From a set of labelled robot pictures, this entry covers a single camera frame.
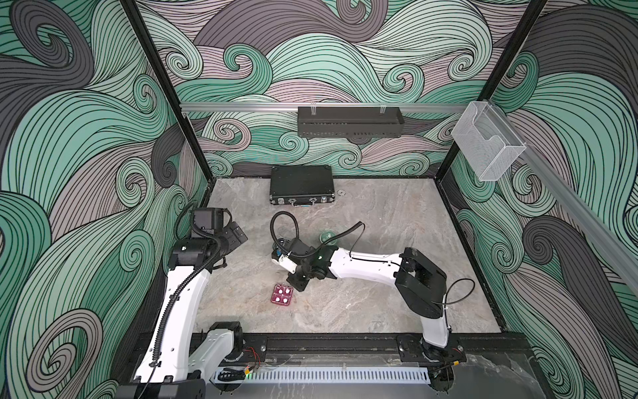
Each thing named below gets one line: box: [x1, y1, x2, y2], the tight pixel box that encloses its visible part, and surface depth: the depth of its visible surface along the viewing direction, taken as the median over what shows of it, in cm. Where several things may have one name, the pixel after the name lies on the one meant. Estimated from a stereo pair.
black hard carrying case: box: [269, 164, 336, 207], surface depth 113 cm
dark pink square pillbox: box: [270, 283, 294, 306], surface depth 85 cm
